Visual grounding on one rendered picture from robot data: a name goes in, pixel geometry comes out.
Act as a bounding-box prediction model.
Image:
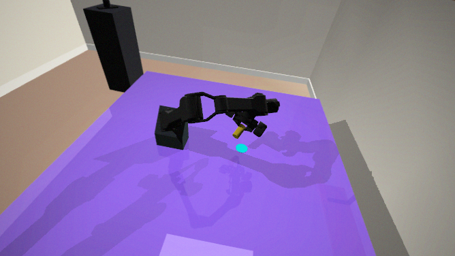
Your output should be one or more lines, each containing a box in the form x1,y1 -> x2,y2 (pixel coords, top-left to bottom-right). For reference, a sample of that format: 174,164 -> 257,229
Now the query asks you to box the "cyan circle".
236,144 -> 248,153

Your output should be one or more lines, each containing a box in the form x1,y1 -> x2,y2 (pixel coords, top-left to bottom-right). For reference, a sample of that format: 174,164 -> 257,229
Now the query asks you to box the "yellow cylinder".
232,124 -> 246,139

